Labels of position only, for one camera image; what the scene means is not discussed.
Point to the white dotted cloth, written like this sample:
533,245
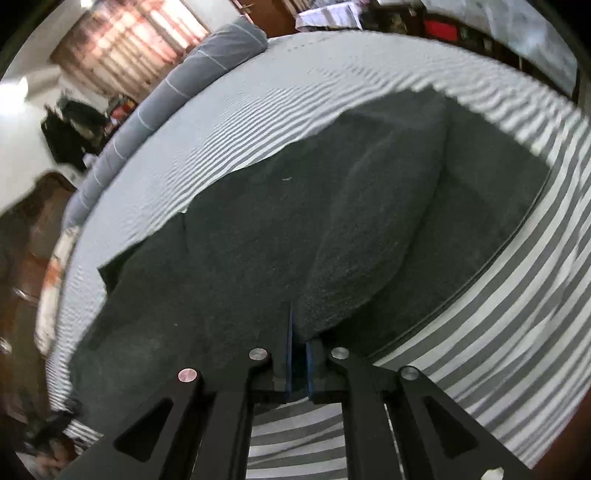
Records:
531,37

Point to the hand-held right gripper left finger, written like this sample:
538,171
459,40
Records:
289,364

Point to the white cloth with purple edge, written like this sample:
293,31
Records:
323,18

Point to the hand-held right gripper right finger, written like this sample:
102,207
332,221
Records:
310,369

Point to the dark grey denim pants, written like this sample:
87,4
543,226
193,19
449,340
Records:
277,207

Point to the brown wooden door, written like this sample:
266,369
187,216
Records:
268,18

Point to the grey white striped bed sheet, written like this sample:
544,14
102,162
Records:
277,92

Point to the orange white patterned cloth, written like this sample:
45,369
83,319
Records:
51,300

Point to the brown striped window curtain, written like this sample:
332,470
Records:
129,41

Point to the brown wooden furniture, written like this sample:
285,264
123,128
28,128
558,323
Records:
18,258

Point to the red box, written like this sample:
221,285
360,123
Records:
438,28

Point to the grey pillow with thin stripes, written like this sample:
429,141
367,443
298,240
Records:
198,64

